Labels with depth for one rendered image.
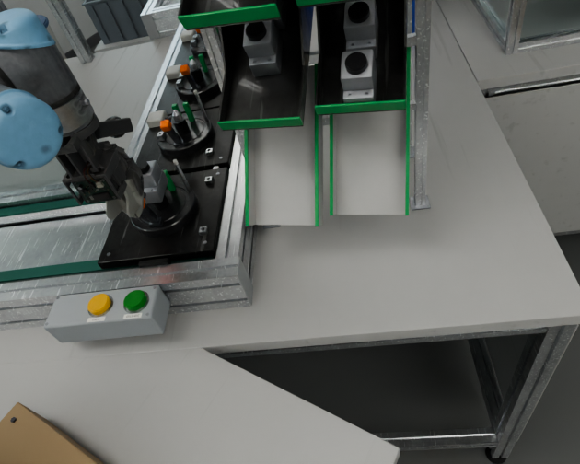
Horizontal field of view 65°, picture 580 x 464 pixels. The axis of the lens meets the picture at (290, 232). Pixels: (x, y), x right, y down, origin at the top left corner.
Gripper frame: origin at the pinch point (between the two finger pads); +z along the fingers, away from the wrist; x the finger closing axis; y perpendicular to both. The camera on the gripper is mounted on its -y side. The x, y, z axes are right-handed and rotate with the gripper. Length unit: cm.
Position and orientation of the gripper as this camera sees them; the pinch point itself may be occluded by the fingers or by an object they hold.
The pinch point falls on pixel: (135, 208)
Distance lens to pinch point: 86.5
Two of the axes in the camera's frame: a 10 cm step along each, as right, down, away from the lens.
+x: 9.8, -1.2, -1.5
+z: 2.0, 6.6, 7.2
